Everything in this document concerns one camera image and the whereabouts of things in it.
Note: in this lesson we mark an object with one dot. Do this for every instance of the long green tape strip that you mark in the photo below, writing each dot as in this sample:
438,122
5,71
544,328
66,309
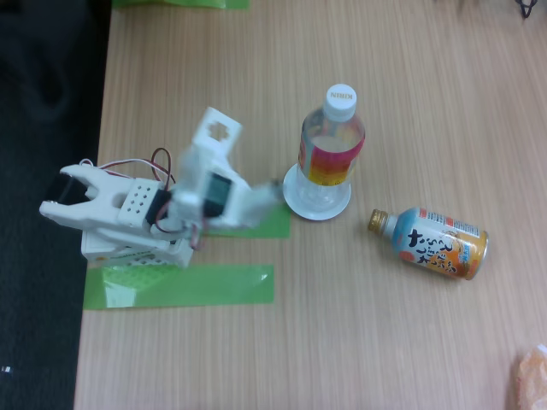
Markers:
192,286

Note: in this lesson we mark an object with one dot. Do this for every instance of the green tape at table edge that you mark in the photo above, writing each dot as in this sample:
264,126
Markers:
179,3

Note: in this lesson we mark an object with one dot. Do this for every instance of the small white round plate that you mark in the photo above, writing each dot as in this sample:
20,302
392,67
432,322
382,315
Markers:
316,213

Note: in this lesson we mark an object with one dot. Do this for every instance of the clear plastic bottle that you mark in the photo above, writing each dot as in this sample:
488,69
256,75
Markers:
329,149

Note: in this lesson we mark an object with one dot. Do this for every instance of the orange blue aluminium bottle can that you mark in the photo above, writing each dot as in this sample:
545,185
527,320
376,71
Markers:
440,243

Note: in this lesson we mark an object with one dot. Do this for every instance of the short green tape strip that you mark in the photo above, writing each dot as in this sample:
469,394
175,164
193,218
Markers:
278,226

